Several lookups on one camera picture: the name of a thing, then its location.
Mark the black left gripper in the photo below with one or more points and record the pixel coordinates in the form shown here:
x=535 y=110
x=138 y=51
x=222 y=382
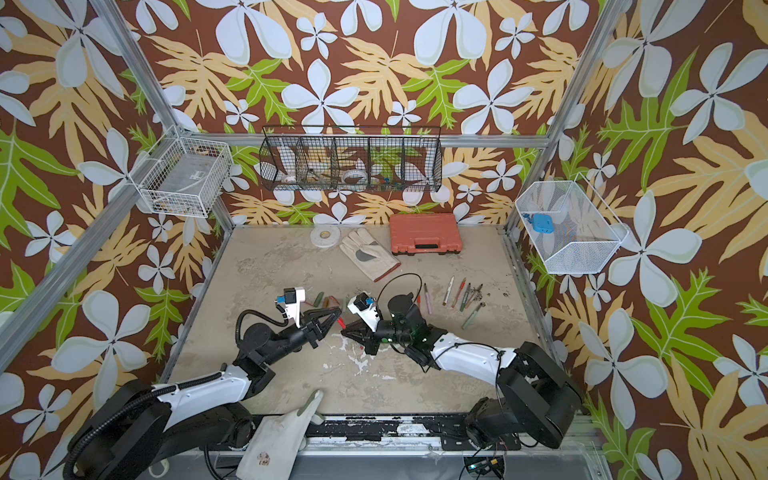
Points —
x=313 y=330

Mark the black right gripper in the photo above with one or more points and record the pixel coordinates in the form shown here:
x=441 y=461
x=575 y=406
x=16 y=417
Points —
x=370 y=340

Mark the dark green pen cap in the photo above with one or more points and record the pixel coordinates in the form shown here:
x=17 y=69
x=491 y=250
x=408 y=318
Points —
x=318 y=298

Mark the white marker pen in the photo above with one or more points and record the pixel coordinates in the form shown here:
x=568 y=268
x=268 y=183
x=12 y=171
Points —
x=449 y=288

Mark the dark green pen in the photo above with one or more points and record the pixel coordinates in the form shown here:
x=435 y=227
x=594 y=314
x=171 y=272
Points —
x=465 y=296

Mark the brown pen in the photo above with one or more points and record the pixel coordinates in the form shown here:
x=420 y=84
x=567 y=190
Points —
x=477 y=293

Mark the pink pen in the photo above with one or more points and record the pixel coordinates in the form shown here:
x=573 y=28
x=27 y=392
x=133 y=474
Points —
x=427 y=299

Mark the light green pen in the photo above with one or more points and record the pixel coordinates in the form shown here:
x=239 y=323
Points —
x=473 y=315

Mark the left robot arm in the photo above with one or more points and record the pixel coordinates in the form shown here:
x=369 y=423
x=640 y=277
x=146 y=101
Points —
x=143 y=424

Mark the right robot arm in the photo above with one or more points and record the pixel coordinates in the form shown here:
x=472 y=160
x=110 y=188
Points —
x=535 y=396

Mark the beige work glove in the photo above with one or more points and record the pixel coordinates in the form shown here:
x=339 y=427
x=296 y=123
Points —
x=375 y=261

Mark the white tape roll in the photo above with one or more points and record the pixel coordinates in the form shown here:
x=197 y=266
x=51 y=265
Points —
x=325 y=236

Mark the red plastic tool case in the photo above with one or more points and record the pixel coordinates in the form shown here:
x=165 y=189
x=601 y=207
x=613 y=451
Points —
x=424 y=233

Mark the white green glove front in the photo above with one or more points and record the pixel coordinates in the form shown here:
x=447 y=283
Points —
x=273 y=449

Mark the blue object in basket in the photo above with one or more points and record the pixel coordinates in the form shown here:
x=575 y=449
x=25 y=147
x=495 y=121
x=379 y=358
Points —
x=541 y=223

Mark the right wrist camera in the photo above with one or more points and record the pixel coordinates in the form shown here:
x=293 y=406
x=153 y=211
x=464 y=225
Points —
x=365 y=307

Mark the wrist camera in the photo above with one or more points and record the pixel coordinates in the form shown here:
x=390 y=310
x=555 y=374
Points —
x=289 y=304
x=365 y=307

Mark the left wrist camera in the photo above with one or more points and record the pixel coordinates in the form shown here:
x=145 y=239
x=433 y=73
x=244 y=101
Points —
x=289 y=304

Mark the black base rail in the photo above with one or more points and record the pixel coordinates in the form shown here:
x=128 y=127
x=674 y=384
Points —
x=389 y=435

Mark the black wire basket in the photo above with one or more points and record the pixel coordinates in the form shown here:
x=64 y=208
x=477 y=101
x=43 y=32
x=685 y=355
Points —
x=354 y=158

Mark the aluminium frame post right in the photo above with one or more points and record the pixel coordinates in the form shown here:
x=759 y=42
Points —
x=547 y=145

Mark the aluminium frame post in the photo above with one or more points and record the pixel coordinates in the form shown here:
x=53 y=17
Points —
x=148 y=83
x=547 y=145

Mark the white wire basket left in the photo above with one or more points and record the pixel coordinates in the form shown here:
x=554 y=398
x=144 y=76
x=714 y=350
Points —
x=182 y=175

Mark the white wire basket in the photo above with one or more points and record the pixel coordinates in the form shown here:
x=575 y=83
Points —
x=587 y=234
x=182 y=175

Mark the white wire basket right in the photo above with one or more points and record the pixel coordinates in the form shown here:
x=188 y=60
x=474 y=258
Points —
x=587 y=234

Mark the aluminium frame post left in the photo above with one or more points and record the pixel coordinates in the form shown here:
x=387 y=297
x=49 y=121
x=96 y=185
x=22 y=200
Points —
x=148 y=83

